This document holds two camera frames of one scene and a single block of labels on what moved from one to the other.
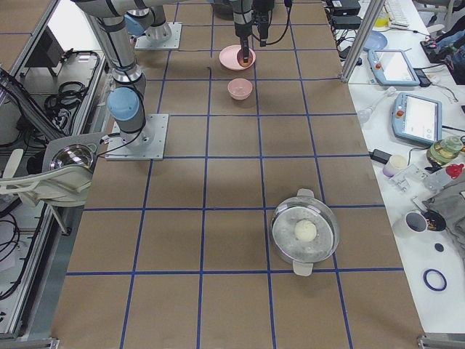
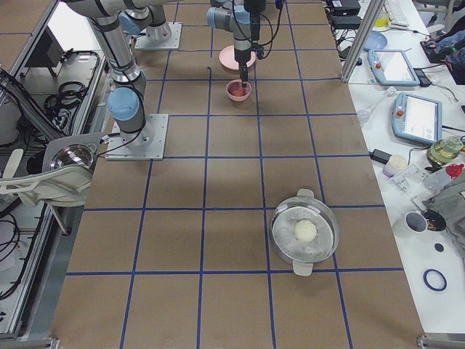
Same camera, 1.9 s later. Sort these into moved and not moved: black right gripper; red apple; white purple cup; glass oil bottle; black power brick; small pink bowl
Moved: red apple; black right gripper
Not moved: small pink bowl; glass oil bottle; white purple cup; black power brick
